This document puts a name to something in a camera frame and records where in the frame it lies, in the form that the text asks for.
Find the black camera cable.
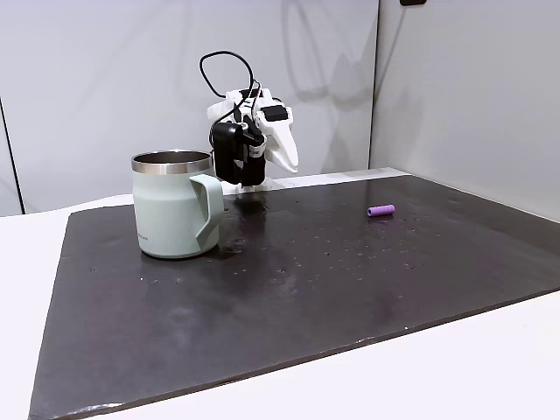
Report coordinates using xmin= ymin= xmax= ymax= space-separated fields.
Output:
xmin=199 ymin=52 xmax=264 ymax=129

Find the black table mat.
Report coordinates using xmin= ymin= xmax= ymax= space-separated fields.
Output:
xmin=27 ymin=173 xmax=560 ymax=420

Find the pale green steel mug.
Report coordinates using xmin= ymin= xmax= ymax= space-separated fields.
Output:
xmin=130 ymin=150 xmax=226 ymax=260

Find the black camera box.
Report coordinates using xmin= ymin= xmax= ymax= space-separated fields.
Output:
xmin=212 ymin=122 xmax=244 ymax=185

